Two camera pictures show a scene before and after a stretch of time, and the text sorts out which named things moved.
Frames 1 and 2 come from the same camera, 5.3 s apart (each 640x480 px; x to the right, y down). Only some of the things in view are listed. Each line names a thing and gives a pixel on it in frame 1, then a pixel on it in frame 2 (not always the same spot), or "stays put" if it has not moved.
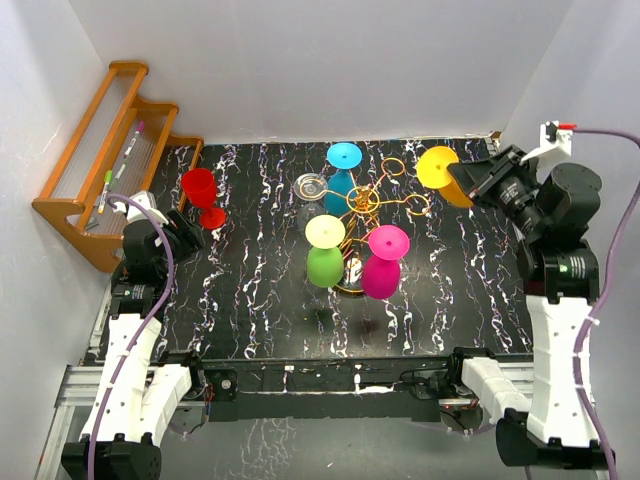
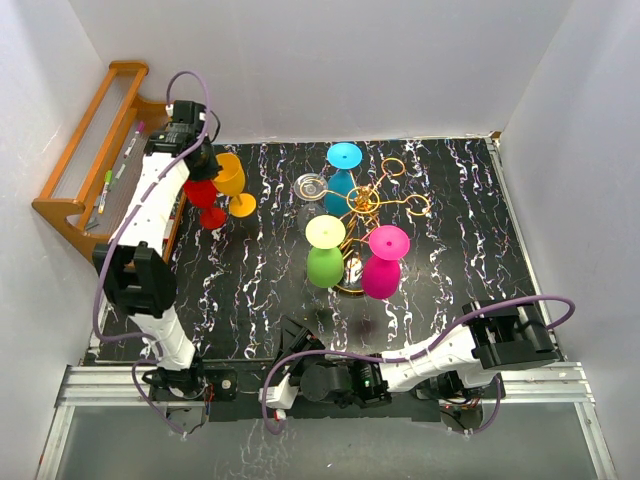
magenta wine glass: [380, 275] stays put
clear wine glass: [310, 188] stays put
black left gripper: [186, 234] → [211, 171]
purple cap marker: [139, 129] stays put
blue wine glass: [343, 158] stays put
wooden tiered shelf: [122, 164] stays put
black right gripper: [474, 175] → [294, 340]
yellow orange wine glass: [432, 170] → [231, 182]
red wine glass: [199, 185] stays put
